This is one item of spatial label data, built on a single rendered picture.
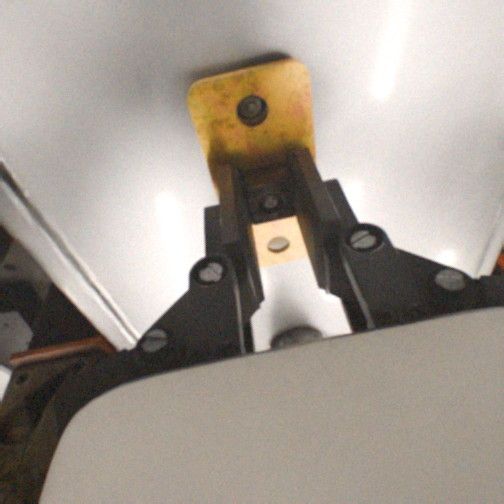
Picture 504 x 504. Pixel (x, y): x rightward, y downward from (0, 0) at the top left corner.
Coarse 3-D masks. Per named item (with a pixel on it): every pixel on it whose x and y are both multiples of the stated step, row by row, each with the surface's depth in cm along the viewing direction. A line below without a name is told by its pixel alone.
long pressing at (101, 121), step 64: (0, 0) 9; (64, 0) 9; (128, 0) 10; (192, 0) 10; (256, 0) 10; (320, 0) 10; (384, 0) 10; (448, 0) 10; (0, 64) 10; (64, 64) 10; (128, 64) 11; (192, 64) 11; (256, 64) 11; (320, 64) 11; (384, 64) 11; (448, 64) 12; (0, 128) 12; (64, 128) 12; (128, 128) 12; (192, 128) 12; (320, 128) 13; (384, 128) 13; (448, 128) 13; (0, 192) 13; (64, 192) 13; (128, 192) 14; (192, 192) 14; (384, 192) 15; (448, 192) 16; (64, 256) 15; (128, 256) 16; (192, 256) 17; (448, 256) 19; (128, 320) 19; (256, 320) 21; (320, 320) 21
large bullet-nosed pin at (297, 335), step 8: (296, 328) 22; (304, 328) 22; (280, 336) 22; (288, 336) 22; (296, 336) 21; (304, 336) 21; (312, 336) 22; (320, 336) 22; (272, 344) 23; (280, 344) 22; (288, 344) 21
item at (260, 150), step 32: (288, 64) 10; (192, 96) 11; (224, 96) 11; (288, 96) 11; (224, 128) 12; (256, 128) 12; (288, 128) 12; (224, 160) 12; (256, 160) 13; (256, 192) 12; (288, 192) 13; (256, 224) 13; (288, 224) 15; (288, 256) 16
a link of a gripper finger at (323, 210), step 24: (312, 168) 11; (312, 192) 10; (336, 192) 11; (312, 216) 10; (336, 216) 9; (312, 240) 10; (336, 240) 10; (312, 264) 12; (336, 264) 9; (408, 264) 9; (432, 264) 9; (336, 288) 10; (432, 288) 8; (456, 288) 8
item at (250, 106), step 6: (252, 96) 11; (258, 96) 11; (240, 102) 11; (246, 102) 11; (252, 102) 11; (258, 102) 11; (240, 108) 11; (246, 108) 11; (252, 108) 11; (258, 108) 11; (246, 114) 12; (252, 114) 12
